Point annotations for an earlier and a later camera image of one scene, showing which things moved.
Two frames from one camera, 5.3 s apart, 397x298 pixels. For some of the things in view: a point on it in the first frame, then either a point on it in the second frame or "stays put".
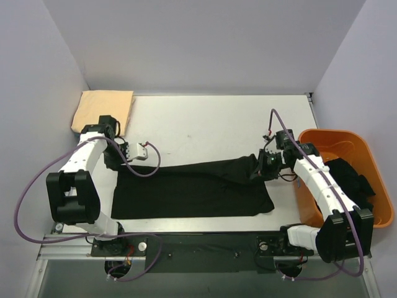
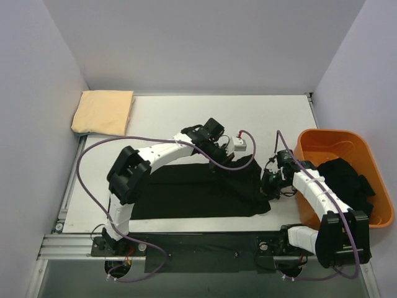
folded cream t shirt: (93, 104) stays put
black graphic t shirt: (221, 188) stays put
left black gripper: (113, 159) -> (223, 155)
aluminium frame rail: (79, 247) stays put
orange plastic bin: (359, 154) stays put
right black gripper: (260, 167) -> (267, 184)
